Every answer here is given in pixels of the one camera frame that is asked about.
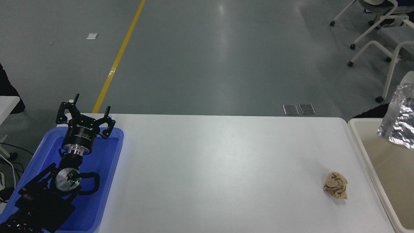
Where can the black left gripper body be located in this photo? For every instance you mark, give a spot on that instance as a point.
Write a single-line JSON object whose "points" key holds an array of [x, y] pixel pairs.
{"points": [[80, 134]]}

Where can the foil tray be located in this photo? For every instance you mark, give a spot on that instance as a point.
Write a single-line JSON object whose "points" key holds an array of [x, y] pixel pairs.
{"points": [[401, 119]]}

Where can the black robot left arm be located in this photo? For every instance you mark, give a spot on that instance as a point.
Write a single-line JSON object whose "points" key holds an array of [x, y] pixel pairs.
{"points": [[38, 204]]}

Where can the silver floor plate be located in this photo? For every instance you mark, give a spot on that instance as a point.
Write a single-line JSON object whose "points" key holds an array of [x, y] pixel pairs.
{"points": [[307, 108], [290, 109]]}

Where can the blue plastic tray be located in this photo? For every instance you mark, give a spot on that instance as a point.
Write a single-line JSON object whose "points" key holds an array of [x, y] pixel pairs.
{"points": [[105, 168]]}

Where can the white side table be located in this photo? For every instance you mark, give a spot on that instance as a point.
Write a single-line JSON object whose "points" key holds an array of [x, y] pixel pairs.
{"points": [[6, 105]]}

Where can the crumpled tan paper ball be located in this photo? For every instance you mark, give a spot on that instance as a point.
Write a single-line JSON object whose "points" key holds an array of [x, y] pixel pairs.
{"points": [[336, 186]]}

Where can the large pale bin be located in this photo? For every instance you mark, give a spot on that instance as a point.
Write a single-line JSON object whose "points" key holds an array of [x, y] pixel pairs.
{"points": [[391, 174]]}

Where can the white grey office chair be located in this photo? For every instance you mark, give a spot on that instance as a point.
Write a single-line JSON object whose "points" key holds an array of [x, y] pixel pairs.
{"points": [[394, 34], [378, 6]]}

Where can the white plastic chair part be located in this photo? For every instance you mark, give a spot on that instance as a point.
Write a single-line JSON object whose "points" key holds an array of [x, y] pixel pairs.
{"points": [[409, 77]]}

